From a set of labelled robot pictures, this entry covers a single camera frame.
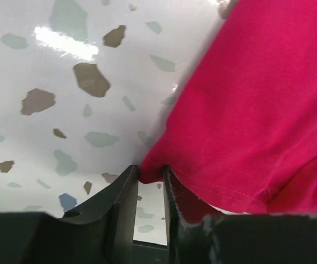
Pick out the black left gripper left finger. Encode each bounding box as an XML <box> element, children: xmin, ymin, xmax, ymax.
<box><xmin>0</xmin><ymin>165</ymin><xmax>139</xmax><ymax>263</ymax></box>

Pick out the pink t-shirt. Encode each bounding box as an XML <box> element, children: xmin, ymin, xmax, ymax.
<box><xmin>140</xmin><ymin>1</ymin><xmax>317</xmax><ymax>213</ymax></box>

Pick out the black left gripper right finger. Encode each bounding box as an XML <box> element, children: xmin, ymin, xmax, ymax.
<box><xmin>163</xmin><ymin>167</ymin><xmax>317</xmax><ymax>264</ymax></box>

